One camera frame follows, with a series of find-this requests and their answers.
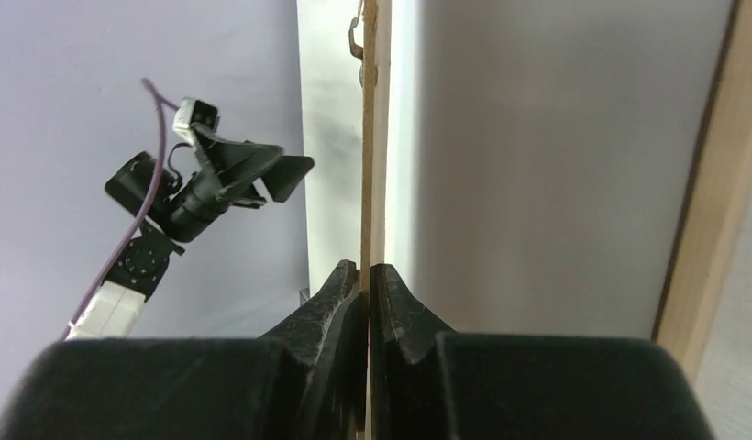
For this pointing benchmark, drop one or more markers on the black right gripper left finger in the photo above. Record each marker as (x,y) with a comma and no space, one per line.
(303,379)

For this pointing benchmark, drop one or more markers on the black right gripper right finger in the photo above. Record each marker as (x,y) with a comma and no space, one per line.
(429,381)

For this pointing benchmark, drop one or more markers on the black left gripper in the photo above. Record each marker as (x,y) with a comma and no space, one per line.
(228,170)

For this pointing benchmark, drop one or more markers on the brown frame backing board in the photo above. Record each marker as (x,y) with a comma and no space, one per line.
(369,19)

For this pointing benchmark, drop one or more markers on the light wooden picture frame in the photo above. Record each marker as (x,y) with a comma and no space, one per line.
(716,182)

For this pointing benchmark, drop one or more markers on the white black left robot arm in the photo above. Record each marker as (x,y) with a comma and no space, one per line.
(144,186)

